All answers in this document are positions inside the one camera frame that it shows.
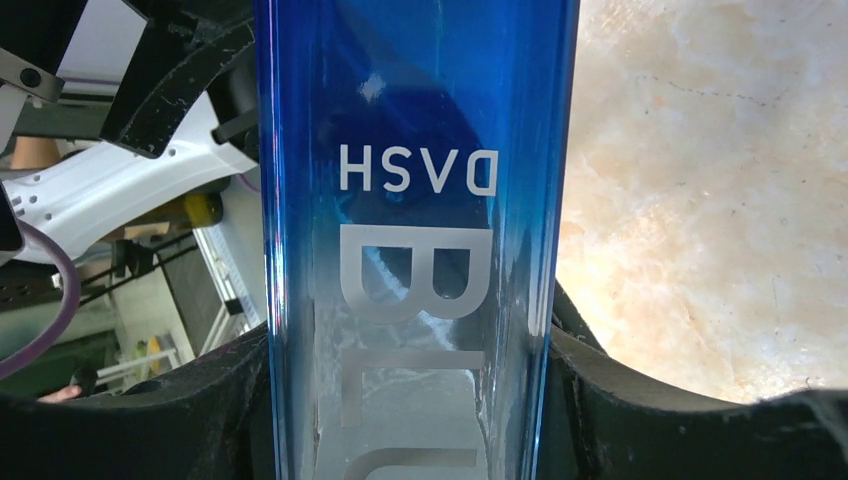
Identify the white toothed cable strip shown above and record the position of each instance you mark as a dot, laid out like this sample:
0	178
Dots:
227	272

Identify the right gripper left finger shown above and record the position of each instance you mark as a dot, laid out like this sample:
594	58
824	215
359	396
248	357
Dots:
208	419

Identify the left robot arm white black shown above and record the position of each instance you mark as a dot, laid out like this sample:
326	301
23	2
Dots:
81	200

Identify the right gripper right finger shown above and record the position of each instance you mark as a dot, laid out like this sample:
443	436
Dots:
605	420

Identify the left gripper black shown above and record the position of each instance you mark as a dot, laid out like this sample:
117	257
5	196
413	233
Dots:
184	46

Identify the blue square glass bottle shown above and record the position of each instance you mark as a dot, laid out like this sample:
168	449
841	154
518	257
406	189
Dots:
412	157

